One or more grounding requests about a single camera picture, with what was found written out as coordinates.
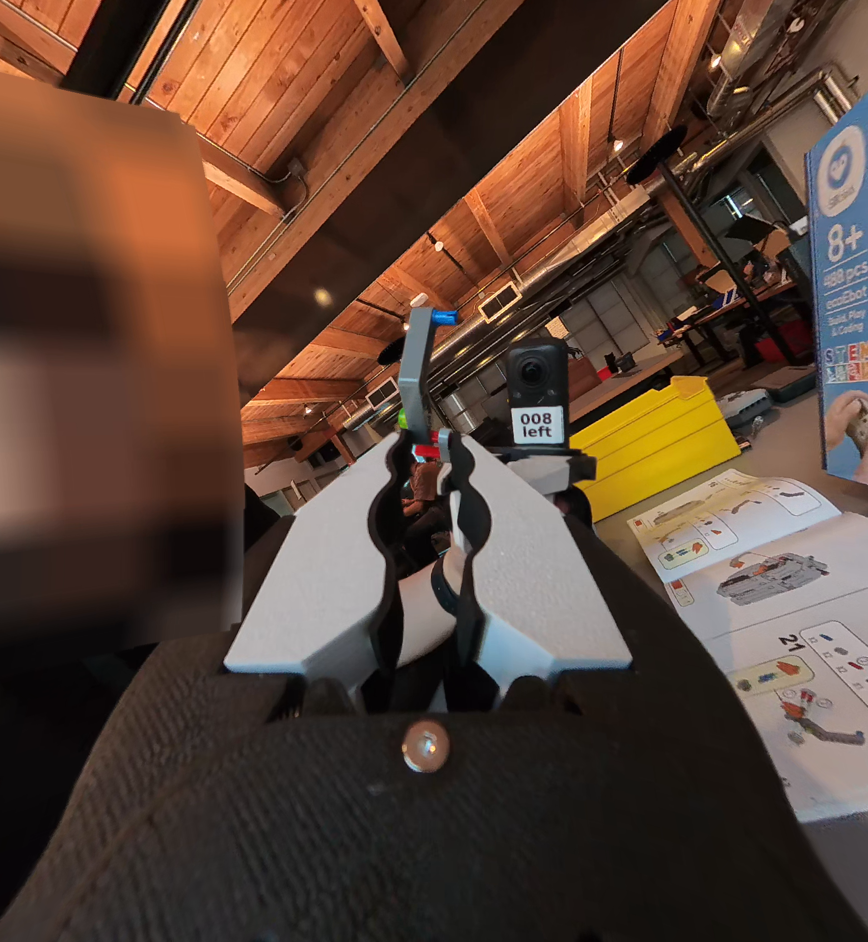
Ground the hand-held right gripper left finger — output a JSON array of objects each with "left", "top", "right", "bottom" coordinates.
[{"left": 224, "top": 433, "right": 409, "bottom": 693}]

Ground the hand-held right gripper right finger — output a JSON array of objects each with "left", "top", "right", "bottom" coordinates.
[{"left": 445, "top": 434, "right": 633, "bottom": 694}]

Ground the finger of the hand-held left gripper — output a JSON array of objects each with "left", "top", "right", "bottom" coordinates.
[{"left": 511, "top": 455, "right": 591, "bottom": 496}]

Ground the grey toy beam assembly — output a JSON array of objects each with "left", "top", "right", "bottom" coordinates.
[{"left": 397, "top": 306, "right": 460, "bottom": 490}]

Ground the wooden top standing desk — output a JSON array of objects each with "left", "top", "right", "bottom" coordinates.
[{"left": 655, "top": 276, "right": 806, "bottom": 369}]

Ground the white ceiling vent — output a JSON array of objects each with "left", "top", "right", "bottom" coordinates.
[{"left": 476, "top": 282, "right": 523, "bottom": 322}]

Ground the yellow storage bin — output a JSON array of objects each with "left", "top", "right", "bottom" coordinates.
[{"left": 568, "top": 375, "right": 742, "bottom": 523}]

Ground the pale grey ribbed object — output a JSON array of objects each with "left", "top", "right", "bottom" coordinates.
[{"left": 721, "top": 387, "right": 773, "bottom": 435}]

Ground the black pole with round disc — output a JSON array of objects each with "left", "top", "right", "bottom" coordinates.
[{"left": 625, "top": 124, "right": 803, "bottom": 365}]

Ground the dark teal tray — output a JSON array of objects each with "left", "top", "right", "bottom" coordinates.
[{"left": 761, "top": 364, "right": 821, "bottom": 403}]

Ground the white instruction manual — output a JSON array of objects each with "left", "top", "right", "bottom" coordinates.
[{"left": 627, "top": 467, "right": 868, "bottom": 824}]

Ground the blue toy set box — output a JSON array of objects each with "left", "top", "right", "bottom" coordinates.
[{"left": 805, "top": 77, "right": 868, "bottom": 494}]

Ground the silver air duct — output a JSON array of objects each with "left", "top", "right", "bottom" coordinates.
[{"left": 342, "top": 62, "right": 858, "bottom": 435}]

